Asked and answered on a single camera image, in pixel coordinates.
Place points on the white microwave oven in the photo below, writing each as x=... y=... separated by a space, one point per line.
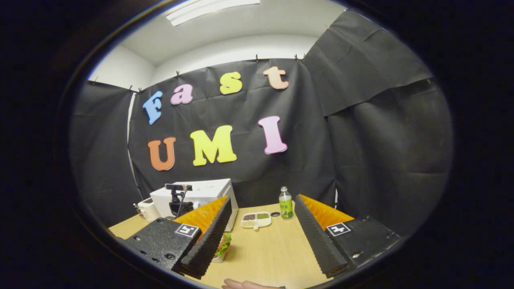
x=209 y=190

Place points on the black backdrop cloth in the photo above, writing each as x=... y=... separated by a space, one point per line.
x=381 y=160

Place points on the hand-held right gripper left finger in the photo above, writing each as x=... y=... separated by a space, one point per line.
x=213 y=241

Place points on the white toaster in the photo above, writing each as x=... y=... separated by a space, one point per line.
x=149 y=209

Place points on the green drink bottle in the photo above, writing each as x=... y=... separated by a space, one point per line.
x=286 y=208

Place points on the sandwich with lettuce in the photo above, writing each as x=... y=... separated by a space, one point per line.
x=225 y=243

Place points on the white divided grain dish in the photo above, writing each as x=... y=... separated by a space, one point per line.
x=257 y=220

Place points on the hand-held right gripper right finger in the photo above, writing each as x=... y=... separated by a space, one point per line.
x=317 y=241

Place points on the large ceiling light panel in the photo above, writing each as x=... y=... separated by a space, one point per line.
x=209 y=8

